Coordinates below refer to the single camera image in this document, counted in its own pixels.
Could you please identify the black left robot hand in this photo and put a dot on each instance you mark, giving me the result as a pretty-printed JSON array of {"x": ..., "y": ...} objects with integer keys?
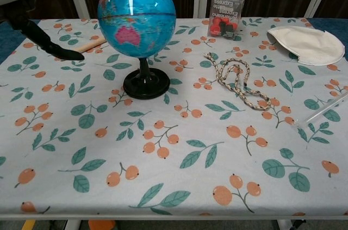
[{"x": 35, "y": 34}]

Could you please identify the blue globe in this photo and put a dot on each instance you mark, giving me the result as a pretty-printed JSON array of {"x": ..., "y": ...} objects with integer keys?
[{"x": 136, "y": 37}]

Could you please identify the wooden stick with dark tip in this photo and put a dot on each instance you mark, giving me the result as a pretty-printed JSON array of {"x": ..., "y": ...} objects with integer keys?
[{"x": 91, "y": 46}]

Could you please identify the floral fruit print tablecloth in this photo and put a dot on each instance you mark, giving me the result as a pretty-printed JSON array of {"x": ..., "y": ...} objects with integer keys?
[{"x": 174, "y": 145}]

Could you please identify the clear plastic coffee capsule box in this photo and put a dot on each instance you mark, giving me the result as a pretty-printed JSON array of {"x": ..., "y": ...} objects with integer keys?
[{"x": 227, "y": 9}]

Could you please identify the white table leg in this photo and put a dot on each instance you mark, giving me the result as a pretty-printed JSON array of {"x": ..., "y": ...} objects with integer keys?
[
  {"x": 73, "y": 224},
  {"x": 284, "y": 224}
]

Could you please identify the orange object under table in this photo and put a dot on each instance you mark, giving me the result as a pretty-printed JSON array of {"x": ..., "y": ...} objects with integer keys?
[{"x": 102, "y": 224}]

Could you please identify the white round cloth pad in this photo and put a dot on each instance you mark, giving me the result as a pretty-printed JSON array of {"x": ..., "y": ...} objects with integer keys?
[{"x": 312, "y": 45}]

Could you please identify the clear plastic tube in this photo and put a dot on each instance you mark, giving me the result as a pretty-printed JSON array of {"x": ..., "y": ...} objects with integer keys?
[{"x": 318, "y": 114}]

